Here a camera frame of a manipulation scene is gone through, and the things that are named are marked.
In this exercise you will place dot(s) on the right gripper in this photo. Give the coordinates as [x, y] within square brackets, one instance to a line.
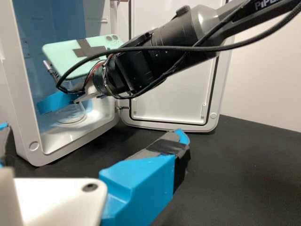
[90, 90]

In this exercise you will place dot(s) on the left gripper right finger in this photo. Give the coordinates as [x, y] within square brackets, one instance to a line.
[141, 183]

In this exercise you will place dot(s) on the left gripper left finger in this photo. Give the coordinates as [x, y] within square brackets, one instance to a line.
[4, 139]

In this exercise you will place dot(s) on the clear flask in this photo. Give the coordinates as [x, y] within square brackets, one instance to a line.
[70, 115]

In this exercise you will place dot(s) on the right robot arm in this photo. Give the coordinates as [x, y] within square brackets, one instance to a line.
[169, 40]

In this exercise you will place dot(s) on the white incubator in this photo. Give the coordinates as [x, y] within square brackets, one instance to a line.
[14, 94]

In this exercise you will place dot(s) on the incubator door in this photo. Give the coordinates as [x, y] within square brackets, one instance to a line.
[178, 94]

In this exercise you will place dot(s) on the right wrist camera phone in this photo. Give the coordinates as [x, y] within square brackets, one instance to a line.
[68, 54]

